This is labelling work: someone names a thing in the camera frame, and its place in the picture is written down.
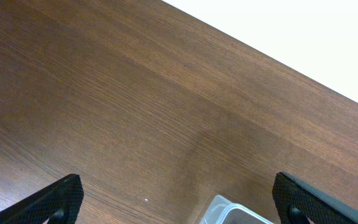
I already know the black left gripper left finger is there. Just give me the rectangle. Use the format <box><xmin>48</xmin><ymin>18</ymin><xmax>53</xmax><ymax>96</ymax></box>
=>
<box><xmin>0</xmin><ymin>174</ymin><xmax>84</xmax><ymax>224</ymax></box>

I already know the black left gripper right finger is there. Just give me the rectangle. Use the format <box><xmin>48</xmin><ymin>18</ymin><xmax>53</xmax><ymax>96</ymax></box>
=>
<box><xmin>272</xmin><ymin>172</ymin><xmax>358</xmax><ymax>224</ymax></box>

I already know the clear plastic container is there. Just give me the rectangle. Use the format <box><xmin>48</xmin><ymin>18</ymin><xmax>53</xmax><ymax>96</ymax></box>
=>
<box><xmin>200</xmin><ymin>195</ymin><xmax>272</xmax><ymax>224</ymax></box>

